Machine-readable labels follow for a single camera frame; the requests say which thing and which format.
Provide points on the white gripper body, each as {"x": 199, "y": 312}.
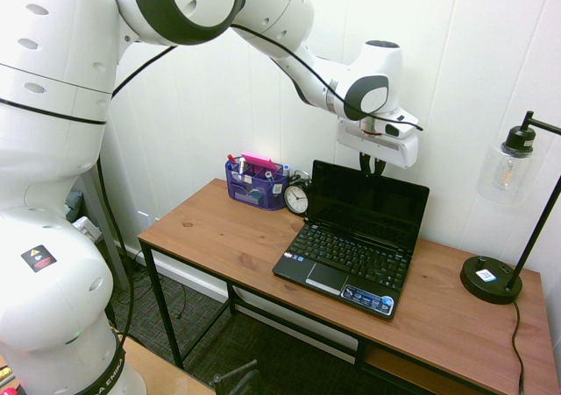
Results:
{"x": 385, "y": 147}

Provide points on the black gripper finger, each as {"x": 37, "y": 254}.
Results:
{"x": 380, "y": 167}
{"x": 364, "y": 163}

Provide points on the black laptop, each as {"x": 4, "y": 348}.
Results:
{"x": 364, "y": 202}

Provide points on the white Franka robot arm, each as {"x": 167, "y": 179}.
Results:
{"x": 52, "y": 150}

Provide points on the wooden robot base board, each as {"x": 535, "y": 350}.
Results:
{"x": 166, "y": 373}

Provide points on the black alarm clock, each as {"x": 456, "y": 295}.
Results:
{"x": 296, "y": 199}

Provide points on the white marker blue cap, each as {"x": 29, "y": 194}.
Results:
{"x": 286, "y": 169}

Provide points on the pink sticky note pad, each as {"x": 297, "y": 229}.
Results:
{"x": 258, "y": 159}

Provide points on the purple mesh desk organizer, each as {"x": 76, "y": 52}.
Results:
{"x": 245, "y": 193}

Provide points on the red marker pen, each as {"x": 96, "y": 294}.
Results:
{"x": 231, "y": 158}

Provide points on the black desk lamp glass shade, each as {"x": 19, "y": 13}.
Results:
{"x": 486, "y": 281}

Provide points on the black metal clamp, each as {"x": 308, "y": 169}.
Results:
{"x": 239, "y": 377}

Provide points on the grey upright panel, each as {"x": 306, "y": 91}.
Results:
{"x": 89, "y": 193}

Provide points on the grey speckled box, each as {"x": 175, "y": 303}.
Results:
{"x": 90, "y": 228}

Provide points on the teal cushion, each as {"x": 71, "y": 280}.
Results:
{"x": 75, "y": 202}

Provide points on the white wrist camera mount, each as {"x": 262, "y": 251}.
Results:
{"x": 401, "y": 125}

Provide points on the wooden desk black metal frame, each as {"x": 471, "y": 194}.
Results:
{"x": 228, "y": 237}

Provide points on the white wall outlet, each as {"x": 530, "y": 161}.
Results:
{"x": 144, "y": 220}

